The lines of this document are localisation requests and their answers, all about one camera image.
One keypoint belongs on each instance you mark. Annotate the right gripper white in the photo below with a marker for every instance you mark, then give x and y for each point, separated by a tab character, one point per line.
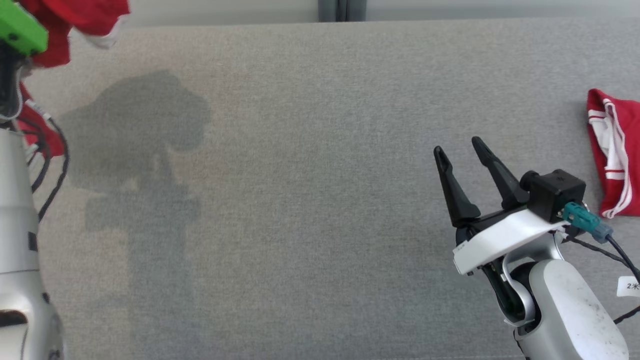
500	237

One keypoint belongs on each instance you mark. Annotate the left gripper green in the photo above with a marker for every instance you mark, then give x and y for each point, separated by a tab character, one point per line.
20	30

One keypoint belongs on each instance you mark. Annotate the red Bulls jersey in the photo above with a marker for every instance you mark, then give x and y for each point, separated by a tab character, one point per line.
75	15

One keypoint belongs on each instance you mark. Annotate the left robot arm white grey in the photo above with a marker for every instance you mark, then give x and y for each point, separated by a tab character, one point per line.
15	225

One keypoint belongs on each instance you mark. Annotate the red white-striped shorts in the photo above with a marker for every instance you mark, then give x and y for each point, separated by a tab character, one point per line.
597	145

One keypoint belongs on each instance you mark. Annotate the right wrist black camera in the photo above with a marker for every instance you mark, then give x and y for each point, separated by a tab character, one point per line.
555	192

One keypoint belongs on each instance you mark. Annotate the right camera teal connector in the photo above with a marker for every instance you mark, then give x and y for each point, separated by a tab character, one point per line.
582	220

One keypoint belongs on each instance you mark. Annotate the grey wall post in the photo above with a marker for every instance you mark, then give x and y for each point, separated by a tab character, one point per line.
342	10

